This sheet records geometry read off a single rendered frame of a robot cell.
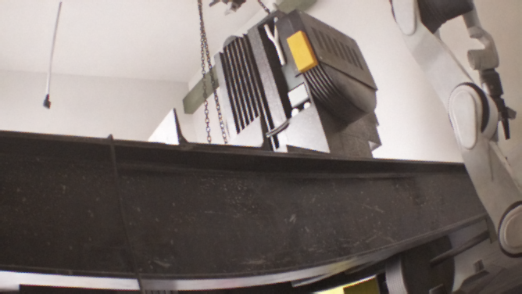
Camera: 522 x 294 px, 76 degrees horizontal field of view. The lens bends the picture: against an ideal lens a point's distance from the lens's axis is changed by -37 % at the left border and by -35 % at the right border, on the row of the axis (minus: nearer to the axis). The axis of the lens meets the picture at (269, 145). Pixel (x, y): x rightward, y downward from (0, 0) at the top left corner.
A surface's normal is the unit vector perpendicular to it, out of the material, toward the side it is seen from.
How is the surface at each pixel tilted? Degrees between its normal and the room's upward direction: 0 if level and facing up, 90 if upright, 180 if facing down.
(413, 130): 90
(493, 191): 90
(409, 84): 90
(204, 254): 90
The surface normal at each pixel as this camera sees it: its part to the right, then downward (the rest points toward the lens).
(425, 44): -0.47, 0.21
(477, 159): -0.62, 0.33
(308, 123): -0.67, -0.13
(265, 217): 0.58, -0.45
